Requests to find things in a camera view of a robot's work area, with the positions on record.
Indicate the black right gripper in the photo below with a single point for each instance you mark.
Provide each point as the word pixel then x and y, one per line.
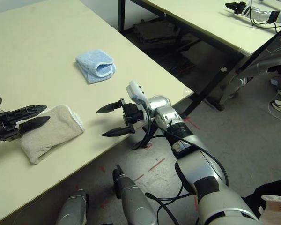
pixel 133 113

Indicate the black gripper second robot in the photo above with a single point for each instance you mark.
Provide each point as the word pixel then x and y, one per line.
pixel 240 7

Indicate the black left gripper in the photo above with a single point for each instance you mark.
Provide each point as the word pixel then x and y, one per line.
pixel 4 127

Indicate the beige towel with white trim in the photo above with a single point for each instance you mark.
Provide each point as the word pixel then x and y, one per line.
pixel 51 131

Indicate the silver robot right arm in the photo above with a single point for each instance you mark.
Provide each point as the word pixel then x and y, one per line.
pixel 196 164

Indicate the blue folded towel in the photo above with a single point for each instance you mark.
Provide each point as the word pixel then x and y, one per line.
pixel 93 61

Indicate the black table leg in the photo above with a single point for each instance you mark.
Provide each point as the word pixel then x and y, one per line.
pixel 147 133

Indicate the short red tape line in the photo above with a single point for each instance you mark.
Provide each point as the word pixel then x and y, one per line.
pixel 138 177

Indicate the dark brown floor mat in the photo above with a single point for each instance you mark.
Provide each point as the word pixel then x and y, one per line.
pixel 154 30

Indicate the small blue box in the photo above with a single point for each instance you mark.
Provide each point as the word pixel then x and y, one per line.
pixel 274 82

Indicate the silver robot left leg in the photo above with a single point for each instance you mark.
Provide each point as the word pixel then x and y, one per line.
pixel 72 211

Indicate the beige table with black frame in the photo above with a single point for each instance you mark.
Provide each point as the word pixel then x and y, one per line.
pixel 201 14

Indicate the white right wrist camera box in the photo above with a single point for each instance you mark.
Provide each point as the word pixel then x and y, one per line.
pixel 135 91

